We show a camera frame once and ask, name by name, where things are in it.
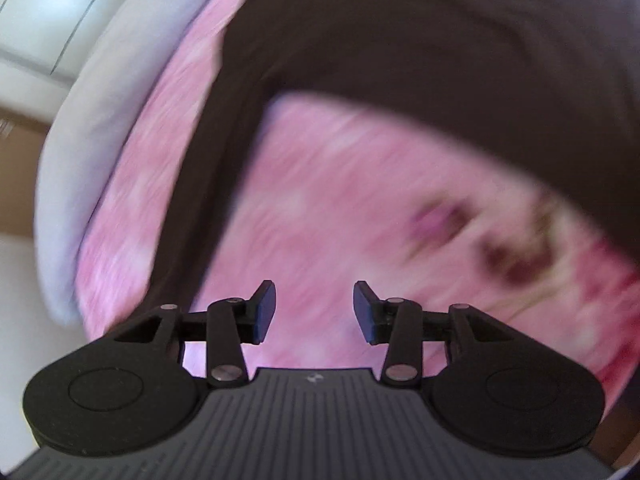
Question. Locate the dark brown garment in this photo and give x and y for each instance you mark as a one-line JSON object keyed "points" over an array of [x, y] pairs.
{"points": [[400, 35]]}

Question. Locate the pink floral blanket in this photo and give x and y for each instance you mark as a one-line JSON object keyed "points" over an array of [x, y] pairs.
{"points": [[325, 200]]}

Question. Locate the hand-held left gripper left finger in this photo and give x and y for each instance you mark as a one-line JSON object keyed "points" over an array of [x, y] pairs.
{"points": [[265, 312]]}

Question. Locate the white wardrobe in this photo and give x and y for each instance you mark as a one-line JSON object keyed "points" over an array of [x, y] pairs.
{"points": [[40, 0]]}

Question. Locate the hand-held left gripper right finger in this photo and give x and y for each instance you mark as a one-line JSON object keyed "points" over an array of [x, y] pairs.
{"points": [[362, 312]]}

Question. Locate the brown wooden panel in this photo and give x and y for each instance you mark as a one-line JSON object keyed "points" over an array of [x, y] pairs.
{"points": [[20, 180]]}

